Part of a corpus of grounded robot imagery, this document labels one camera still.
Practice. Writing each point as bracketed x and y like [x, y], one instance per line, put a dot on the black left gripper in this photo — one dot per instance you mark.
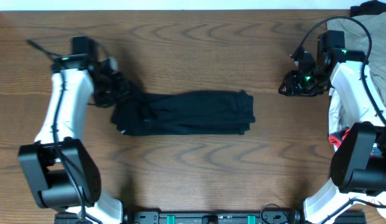
[124, 91]

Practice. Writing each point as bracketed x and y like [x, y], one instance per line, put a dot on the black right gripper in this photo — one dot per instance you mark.
[293, 88]

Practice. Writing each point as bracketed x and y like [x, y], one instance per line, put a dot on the black t-shirt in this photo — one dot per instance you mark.
[194, 112]

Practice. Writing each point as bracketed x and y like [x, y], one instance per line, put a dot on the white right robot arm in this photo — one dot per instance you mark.
[350, 77]

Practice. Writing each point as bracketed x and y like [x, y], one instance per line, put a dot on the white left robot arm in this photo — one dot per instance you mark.
[60, 173]

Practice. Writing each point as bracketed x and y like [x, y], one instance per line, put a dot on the white garment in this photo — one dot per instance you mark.
[336, 115]

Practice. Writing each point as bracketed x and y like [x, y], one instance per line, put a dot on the red and black garment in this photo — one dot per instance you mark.
[337, 138]

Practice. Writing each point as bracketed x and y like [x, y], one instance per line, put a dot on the khaki folded garment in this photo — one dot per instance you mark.
[356, 39]

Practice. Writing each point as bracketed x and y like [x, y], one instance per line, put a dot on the black garment at corner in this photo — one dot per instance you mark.
[369, 8]

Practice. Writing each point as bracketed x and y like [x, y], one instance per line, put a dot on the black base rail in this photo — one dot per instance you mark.
[269, 214]

